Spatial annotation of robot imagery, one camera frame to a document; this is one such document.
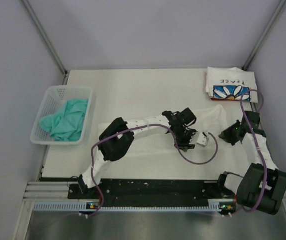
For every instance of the folded white daisy t-shirt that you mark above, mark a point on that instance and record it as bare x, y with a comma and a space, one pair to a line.
231, 84

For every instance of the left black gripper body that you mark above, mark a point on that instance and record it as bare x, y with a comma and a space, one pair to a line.
183, 137

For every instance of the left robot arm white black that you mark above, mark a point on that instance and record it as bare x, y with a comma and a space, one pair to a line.
118, 137

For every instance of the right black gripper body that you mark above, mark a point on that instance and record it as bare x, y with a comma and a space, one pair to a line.
229, 134

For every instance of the teal t-shirt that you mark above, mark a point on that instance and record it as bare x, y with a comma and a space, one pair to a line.
66, 124

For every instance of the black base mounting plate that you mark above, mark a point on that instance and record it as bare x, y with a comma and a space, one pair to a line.
162, 193

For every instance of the white floral print t-shirt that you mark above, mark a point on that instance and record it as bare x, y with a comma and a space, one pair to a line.
212, 119

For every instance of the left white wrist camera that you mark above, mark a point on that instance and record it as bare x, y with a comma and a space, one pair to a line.
202, 139

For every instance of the right aluminium corner post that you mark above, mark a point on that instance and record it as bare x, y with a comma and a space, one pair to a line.
264, 35

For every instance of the white plastic laundry basket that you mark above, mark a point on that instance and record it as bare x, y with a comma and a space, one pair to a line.
53, 99

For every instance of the left aluminium corner post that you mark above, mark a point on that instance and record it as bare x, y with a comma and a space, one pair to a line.
43, 35

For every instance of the aluminium corner post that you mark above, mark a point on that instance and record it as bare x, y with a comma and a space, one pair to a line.
264, 35
43, 35

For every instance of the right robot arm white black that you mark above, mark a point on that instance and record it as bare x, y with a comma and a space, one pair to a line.
263, 182

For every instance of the grey slotted cable duct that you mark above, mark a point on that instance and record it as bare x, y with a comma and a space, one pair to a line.
212, 205

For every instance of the aluminium front frame rail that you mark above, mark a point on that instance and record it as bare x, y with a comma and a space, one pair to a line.
60, 191

